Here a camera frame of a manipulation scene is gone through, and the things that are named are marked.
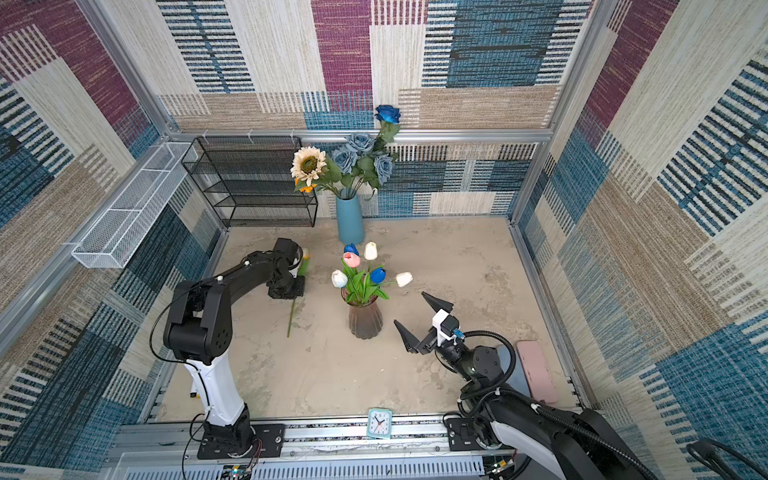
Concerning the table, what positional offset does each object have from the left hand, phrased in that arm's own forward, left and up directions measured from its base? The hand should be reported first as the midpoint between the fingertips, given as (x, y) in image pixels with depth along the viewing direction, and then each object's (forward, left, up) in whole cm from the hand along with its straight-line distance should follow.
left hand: (296, 289), depth 98 cm
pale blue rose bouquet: (+22, -21, +33) cm, 45 cm away
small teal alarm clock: (-38, -27, -1) cm, 47 cm away
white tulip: (-6, -25, +26) cm, 37 cm away
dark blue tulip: (-14, -27, +27) cm, 41 cm away
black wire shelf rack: (+36, +19, +16) cm, 44 cm away
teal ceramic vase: (+21, -17, +9) cm, 29 cm away
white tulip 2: (-11, -33, +22) cm, 41 cm away
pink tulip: (-11, -21, +21) cm, 31 cm away
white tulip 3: (-14, -18, +26) cm, 34 cm away
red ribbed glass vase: (-10, -23, -1) cm, 25 cm away
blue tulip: (-4, -20, +25) cm, 33 cm away
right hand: (-18, -35, +19) cm, 43 cm away
